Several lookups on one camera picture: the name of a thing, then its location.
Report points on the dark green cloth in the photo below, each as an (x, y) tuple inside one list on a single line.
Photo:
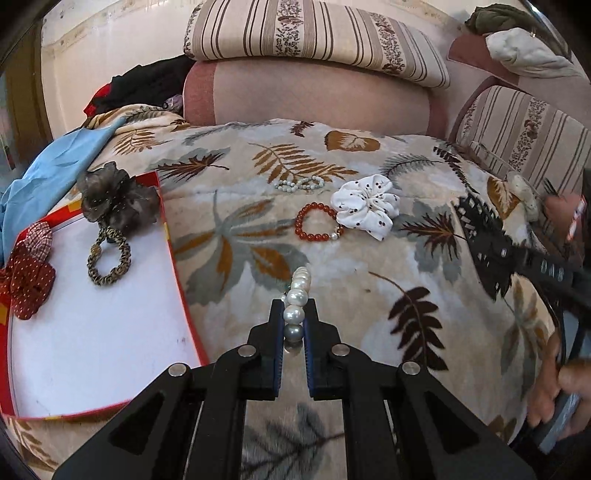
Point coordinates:
[(496, 16)]

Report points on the long striped floral cushion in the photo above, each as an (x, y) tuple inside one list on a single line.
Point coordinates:
[(314, 37)]

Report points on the pink sofa backrest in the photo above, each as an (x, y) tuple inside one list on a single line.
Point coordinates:
[(475, 60)]

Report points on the light blue cloth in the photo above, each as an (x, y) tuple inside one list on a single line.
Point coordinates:
[(46, 175)]

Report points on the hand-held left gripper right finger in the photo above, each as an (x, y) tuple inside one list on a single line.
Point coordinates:
[(308, 364)]

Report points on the cream dotted scrunchie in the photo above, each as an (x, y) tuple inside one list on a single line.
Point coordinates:
[(521, 190)]

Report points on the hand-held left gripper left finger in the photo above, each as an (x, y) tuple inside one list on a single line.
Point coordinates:
[(278, 360)]

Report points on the dark clothes pile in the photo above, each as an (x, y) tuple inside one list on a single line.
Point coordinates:
[(147, 83)]

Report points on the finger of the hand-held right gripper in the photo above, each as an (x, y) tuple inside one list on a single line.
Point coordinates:
[(496, 272), (485, 221)]

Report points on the red rimmed white cardboard box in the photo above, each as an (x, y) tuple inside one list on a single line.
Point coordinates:
[(101, 332)]

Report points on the square striped floral cushion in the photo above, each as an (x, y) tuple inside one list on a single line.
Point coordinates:
[(531, 134)]

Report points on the red polka dot scrunchie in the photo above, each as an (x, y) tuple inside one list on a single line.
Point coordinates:
[(27, 286)]

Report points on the white quilted cloth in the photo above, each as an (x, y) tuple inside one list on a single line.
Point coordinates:
[(526, 53)]

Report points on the grey organza scrunchie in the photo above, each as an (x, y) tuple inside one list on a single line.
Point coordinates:
[(117, 198)]

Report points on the red white plaid scrunchie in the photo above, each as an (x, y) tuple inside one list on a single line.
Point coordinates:
[(39, 237)]

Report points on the person's right hand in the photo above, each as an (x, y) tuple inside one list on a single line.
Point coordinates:
[(545, 383)]

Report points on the leaf printed fleece blanket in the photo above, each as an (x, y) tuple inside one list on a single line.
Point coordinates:
[(369, 300)]

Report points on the red cloth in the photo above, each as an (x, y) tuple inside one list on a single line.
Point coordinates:
[(97, 100)]

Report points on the white scrunchie dark red dots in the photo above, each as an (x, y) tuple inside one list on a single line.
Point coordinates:
[(367, 205)]

